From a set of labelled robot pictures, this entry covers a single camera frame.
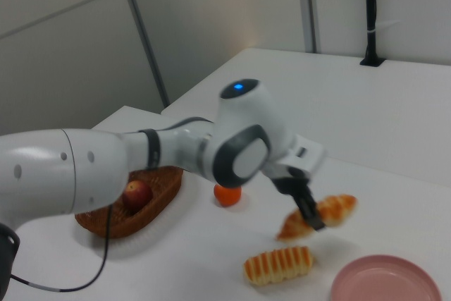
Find striped toy bread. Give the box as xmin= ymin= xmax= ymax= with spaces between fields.
xmin=243 ymin=245 xmax=314 ymax=287

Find brown woven basket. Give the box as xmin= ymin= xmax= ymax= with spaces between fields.
xmin=73 ymin=165 xmax=185 ymax=240

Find black camera pole with base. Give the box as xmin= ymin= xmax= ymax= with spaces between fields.
xmin=359 ymin=0 xmax=385 ymax=68

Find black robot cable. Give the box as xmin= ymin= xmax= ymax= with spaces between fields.
xmin=9 ymin=116 xmax=215 ymax=292

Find grey partition post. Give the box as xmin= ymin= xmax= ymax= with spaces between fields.
xmin=118 ymin=0 xmax=171 ymax=109
xmin=302 ymin=0 xmax=322 ymax=54

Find braided toy bread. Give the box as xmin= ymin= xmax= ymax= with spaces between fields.
xmin=276 ymin=193 xmax=359 ymax=242

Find red toy apple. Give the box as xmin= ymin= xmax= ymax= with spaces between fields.
xmin=121 ymin=180 xmax=154 ymax=214

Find pink plate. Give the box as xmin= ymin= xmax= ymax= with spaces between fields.
xmin=330 ymin=254 xmax=442 ymax=301

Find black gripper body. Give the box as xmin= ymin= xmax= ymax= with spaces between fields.
xmin=262 ymin=163 xmax=311 ymax=200

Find toy orange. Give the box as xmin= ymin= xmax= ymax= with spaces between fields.
xmin=213 ymin=183 xmax=243 ymax=207

